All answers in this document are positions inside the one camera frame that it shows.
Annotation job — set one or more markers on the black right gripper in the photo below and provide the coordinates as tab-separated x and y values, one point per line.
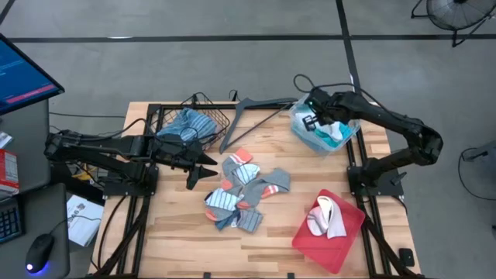
323	106

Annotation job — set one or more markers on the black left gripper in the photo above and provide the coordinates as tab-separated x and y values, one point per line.
174	151

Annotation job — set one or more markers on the teal cloth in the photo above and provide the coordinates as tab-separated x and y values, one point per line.
333	144

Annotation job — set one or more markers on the white sock blue stripes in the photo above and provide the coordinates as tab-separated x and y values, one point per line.
222	199
248	173

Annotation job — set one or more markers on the grey sock orange cuff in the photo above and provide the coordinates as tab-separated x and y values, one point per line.
242	156

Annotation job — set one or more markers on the blue striped button shirt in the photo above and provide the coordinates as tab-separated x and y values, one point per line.
190	124

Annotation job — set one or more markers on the grey sock orange toe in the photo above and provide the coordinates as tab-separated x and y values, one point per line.
217	214

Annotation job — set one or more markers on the dark blue sock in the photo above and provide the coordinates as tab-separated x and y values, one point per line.
228	224

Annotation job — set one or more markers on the grey sock orange striped band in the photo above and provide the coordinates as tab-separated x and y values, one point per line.
279	180

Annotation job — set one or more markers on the grey sock purple stripes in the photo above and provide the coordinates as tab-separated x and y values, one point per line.
250	220

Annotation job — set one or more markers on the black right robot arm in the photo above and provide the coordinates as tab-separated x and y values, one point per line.
387	116

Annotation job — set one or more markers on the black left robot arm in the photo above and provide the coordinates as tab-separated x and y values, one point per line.
97	145

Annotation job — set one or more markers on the blue cloth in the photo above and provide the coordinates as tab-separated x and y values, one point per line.
306	141

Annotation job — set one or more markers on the clear plastic bin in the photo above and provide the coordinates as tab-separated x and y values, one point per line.
294	110

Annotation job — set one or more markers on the dark grey clothes hanger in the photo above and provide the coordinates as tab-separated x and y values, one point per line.
233	126

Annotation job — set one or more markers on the small yellow object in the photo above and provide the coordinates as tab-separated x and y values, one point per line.
87	175

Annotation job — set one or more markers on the white printed paper sheet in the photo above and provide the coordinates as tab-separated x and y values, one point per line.
83	228

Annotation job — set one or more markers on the red translucent plastic tray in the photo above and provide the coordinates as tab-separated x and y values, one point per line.
329	255

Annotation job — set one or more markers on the small black clamp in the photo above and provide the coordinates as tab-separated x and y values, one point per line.
407	257

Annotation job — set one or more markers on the grey metal stand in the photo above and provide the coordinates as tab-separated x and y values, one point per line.
484	152

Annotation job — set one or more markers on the grey desk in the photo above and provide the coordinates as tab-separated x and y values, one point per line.
23	128

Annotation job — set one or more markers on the black computer mouse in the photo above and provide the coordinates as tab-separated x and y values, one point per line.
38	252

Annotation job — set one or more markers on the black floor fan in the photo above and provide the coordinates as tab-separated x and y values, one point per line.
457	13

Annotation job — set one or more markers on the red white cardboard box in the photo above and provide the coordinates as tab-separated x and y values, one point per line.
8	170

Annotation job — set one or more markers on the small white card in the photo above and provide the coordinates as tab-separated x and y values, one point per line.
4	139

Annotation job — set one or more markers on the black keyboard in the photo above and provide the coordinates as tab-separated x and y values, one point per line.
9	222

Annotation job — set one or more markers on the computer monitor blue screen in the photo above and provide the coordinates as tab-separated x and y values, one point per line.
23	77

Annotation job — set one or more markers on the black aluminium table frame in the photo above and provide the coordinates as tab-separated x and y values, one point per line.
152	107

